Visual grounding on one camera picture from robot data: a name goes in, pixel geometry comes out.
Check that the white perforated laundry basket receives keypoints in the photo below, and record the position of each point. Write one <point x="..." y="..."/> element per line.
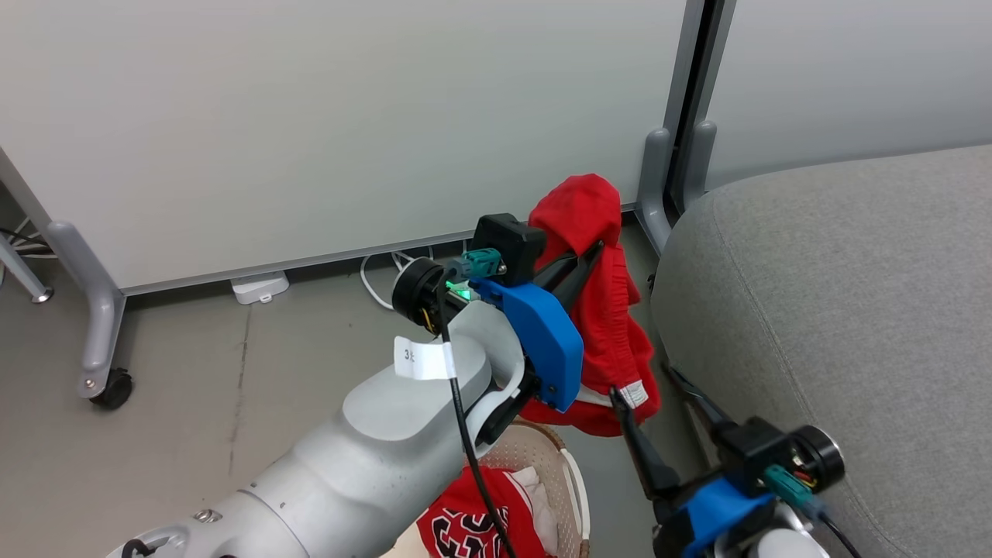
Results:
<point x="542" y="449"/>

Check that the red jersey with black print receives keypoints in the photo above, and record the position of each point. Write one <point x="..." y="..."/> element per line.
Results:
<point x="457" y="527"/>

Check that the grey partition foot with caster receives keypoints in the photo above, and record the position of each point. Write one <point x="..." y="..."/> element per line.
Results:
<point x="97" y="310"/>

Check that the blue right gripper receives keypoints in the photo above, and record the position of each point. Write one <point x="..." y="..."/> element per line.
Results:
<point x="717" y="511"/>

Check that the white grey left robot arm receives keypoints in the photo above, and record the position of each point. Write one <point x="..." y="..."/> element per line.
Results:
<point x="372" y="457"/>

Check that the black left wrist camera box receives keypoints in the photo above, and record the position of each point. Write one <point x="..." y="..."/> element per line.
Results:
<point x="508" y="240"/>

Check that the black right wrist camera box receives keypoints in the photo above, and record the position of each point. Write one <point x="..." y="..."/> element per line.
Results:
<point x="752" y="453"/>

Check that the white cloth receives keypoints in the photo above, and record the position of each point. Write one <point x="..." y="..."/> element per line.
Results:
<point x="544" y="511"/>

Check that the white power adapter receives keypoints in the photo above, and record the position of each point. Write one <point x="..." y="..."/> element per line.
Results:
<point x="260" y="287"/>

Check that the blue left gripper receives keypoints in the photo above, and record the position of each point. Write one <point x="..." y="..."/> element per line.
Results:
<point x="550" y="341"/>

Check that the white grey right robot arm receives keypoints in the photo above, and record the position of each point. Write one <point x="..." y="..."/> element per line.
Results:
<point x="790" y="544"/>

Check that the red shorts with white stripe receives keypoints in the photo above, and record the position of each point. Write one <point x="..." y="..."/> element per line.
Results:
<point x="612" y="341"/>

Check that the grey fabric sofa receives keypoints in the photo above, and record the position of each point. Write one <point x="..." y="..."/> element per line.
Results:
<point x="852" y="325"/>

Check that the wide white partition panel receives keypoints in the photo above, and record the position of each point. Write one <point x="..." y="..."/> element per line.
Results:
<point x="310" y="124"/>

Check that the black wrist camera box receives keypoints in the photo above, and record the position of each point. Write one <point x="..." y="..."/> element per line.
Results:
<point x="752" y="453"/>
<point x="508" y="240"/>

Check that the grey metal leg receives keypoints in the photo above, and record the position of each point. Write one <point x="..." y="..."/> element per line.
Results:
<point x="22" y="271"/>

